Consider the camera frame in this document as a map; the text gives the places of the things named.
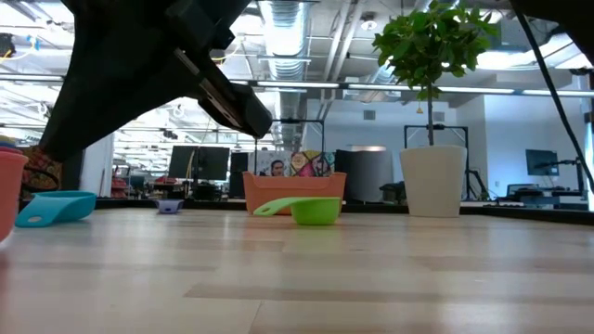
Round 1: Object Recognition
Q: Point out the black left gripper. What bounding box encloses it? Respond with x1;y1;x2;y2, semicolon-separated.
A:
39;0;274;163

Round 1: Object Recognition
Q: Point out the light blue measuring cup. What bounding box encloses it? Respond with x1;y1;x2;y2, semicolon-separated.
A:
14;190;98;229

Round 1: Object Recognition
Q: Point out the small dark blue measuring cup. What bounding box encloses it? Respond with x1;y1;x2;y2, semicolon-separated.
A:
154;199;186;215

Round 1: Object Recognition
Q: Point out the red measuring cup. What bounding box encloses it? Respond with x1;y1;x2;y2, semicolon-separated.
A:
0;150;30;244

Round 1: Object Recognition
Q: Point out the orange plastic basket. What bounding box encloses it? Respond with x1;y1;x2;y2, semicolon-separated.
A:
242;171;348;216

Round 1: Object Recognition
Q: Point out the green measuring cup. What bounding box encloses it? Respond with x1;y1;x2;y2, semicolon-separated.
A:
252;196;342;227

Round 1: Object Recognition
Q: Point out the black computer monitor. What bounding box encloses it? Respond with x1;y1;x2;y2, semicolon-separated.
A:
168;145;200;181
198;146;231;182

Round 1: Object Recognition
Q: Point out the colourful patterned cloth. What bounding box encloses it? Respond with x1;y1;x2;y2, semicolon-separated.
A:
20;145;64;192

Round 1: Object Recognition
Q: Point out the black cabinet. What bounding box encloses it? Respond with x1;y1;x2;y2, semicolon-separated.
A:
230;151;250;199

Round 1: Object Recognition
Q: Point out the long ceiling light strip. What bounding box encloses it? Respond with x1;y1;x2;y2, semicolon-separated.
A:
229;79;594;98

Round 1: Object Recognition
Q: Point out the colourful face poster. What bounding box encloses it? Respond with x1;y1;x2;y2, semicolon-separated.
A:
254;150;336;178

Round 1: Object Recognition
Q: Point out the grey curved partition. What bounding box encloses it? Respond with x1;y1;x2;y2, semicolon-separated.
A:
334;148;395;204

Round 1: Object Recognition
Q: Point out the green leafy plant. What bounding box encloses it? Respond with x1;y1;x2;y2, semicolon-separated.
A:
370;0;500;148

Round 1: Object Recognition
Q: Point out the white plant pot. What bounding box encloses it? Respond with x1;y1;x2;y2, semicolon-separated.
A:
399;145;469;219

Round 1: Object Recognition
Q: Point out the background desk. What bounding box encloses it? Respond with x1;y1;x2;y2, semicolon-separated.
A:
498;183;588;209

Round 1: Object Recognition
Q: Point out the silver ventilation duct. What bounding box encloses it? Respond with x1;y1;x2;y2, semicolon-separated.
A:
257;0;312;145

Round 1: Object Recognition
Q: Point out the black wall screen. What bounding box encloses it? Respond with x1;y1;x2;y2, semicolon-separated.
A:
524;148;561;177

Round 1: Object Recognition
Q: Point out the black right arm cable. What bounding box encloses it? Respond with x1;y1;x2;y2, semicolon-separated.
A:
513;8;594;192

